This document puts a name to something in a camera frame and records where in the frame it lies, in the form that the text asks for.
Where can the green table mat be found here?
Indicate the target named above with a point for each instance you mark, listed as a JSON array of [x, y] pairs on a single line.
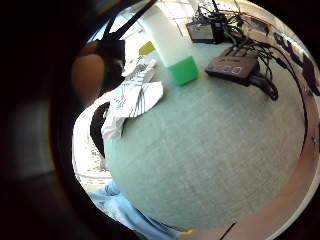
[[206, 146]]

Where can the white bottle with green base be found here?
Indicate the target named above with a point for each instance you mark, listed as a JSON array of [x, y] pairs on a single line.
[[175, 50]]

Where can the yellow-green box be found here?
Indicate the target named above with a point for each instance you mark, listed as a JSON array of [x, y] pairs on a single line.
[[146, 48]]

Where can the dark brown box with buttons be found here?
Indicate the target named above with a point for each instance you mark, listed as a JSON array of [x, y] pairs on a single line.
[[231, 66]]

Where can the black laptop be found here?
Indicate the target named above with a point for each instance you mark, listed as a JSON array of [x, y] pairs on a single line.
[[201, 31]]

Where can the small yellow piece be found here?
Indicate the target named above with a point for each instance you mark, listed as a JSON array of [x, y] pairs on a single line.
[[186, 232]]

